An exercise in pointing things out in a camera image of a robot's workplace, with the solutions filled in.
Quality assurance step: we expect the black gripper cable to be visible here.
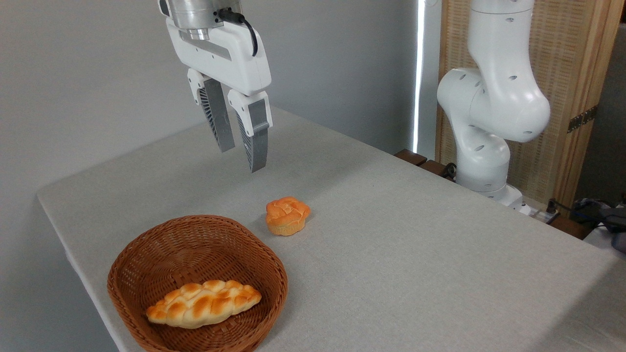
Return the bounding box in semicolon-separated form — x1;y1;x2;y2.
215;7;258;57

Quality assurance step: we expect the grey tablecloth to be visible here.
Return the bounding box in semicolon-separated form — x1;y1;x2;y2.
37;108;619;352

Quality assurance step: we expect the black plug with cable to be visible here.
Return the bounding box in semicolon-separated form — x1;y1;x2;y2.
545;198;626;231

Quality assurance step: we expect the metal screen hinge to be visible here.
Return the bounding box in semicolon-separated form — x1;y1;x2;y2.
567;105;598;133

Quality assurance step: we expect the dark grey bag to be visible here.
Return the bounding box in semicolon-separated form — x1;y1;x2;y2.
570;196;626;253

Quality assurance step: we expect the brown wicker basket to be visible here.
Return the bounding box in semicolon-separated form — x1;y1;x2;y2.
107;215;288;352

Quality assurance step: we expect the round orange bread roll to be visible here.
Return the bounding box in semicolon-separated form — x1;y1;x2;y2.
266;197;311;237

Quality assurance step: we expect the white vertical light strip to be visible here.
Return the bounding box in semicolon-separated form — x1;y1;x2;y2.
413;0;426;154

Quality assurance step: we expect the wooden rattan folding screen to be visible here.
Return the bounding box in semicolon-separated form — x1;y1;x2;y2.
435;0;626;211

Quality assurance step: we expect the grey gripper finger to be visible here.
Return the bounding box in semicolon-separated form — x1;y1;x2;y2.
227;89;273;173
187;68;236;153

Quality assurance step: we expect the dark wooden base board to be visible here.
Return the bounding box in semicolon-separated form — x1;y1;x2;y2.
394;149;593;240

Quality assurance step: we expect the braided bread loaf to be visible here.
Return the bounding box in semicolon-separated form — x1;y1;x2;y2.
146;279;262;329

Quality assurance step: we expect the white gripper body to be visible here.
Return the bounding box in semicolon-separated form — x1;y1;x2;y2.
165;17;272;97

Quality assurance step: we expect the white power strip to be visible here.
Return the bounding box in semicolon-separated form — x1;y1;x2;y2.
526;205;560;224

